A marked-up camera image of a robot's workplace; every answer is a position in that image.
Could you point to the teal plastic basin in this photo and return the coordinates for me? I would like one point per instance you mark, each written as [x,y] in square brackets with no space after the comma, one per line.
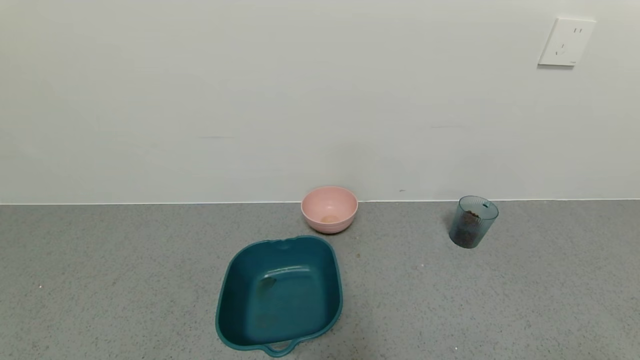
[280,300]

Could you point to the pink plastic bowl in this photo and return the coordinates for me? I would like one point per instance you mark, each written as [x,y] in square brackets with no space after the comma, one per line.
[330,207]

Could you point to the white wall socket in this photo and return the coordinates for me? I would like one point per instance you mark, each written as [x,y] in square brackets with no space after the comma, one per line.
[566,42]

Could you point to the transparent blue ribbed cup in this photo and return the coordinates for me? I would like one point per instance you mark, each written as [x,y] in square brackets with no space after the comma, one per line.
[475,210]

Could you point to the brown pellets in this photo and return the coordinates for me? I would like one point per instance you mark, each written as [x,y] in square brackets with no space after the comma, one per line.
[467,232]

